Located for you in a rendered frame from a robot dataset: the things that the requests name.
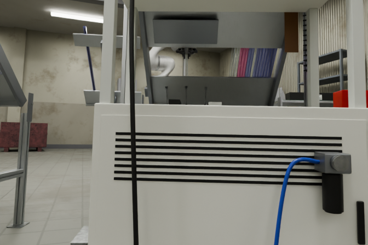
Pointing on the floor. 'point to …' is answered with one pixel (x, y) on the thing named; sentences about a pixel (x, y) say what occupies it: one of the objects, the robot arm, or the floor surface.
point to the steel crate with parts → (7, 129)
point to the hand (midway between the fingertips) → (186, 54)
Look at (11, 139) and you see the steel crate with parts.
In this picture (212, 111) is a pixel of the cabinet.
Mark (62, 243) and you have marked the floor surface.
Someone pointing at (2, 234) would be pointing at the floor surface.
